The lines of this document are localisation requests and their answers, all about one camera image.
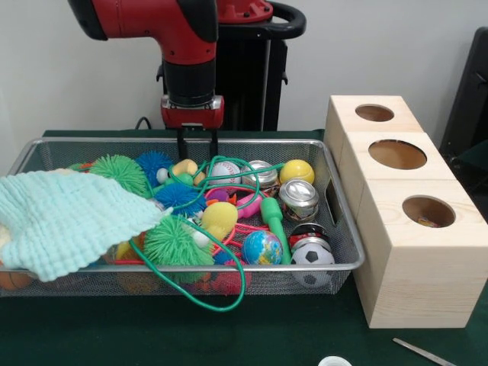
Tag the white toy baseball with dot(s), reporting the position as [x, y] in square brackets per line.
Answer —
[225, 173]

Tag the silver soda can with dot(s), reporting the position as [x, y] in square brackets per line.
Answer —
[299, 196]

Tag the yellow duck plush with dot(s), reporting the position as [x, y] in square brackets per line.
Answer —
[185, 167]

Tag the multicoloured patterned cloth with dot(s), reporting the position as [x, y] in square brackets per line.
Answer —
[427, 221]

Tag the green spiky ball with eyes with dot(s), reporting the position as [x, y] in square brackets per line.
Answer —
[171, 244]

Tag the green spiky rubber ball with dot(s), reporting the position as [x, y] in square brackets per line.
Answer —
[118, 171]

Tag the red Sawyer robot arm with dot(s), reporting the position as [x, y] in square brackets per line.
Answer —
[183, 38]

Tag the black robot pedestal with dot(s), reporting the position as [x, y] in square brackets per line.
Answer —
[244, 76]

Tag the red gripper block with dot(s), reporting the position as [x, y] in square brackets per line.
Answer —
[192, 116]

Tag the metal scissors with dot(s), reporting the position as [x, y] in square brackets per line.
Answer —
[419, 352]

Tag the black white toy soccer ball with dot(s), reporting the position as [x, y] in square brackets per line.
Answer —
[312, 259]

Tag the wooden box with three holes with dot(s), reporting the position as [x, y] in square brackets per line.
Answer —
[419, 286]

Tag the blue spiky ball with eyes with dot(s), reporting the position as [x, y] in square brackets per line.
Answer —
[152, 165]

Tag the yellow ball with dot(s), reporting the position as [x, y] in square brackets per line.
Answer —
[296, 171]

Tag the colourful globe ball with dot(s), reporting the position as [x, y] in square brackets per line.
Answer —
[262, 248]

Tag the mint green knitted cloth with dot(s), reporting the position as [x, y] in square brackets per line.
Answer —
[68, 217]

